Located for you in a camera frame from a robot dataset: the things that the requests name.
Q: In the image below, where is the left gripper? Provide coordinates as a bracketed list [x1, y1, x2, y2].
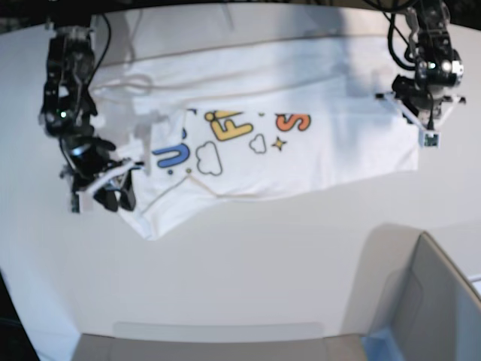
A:
[375, 75, 467, 129]

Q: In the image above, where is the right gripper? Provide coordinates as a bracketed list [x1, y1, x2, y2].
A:
[59, 137, 144, 211]

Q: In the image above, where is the white t-shirt with print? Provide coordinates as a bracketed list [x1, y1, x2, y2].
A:
[90, 36, 419, 241]

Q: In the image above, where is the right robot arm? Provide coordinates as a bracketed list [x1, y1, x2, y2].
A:
[38, 13, 144, 214]

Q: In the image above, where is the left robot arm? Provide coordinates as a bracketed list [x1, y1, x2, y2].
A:
[366, 1, 466, 135]

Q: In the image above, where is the grey cardboard box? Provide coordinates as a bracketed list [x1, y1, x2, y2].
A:
[341, 224, 480, 360]

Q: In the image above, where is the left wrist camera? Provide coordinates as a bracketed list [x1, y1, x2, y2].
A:
[419, 130, 440, 148]

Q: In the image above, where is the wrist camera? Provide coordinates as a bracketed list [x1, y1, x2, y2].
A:
[71, 192, 94, 214]
[419, 130, 440, 148]

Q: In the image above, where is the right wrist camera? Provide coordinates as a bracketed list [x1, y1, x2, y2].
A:
[71, 192, 94, 214]

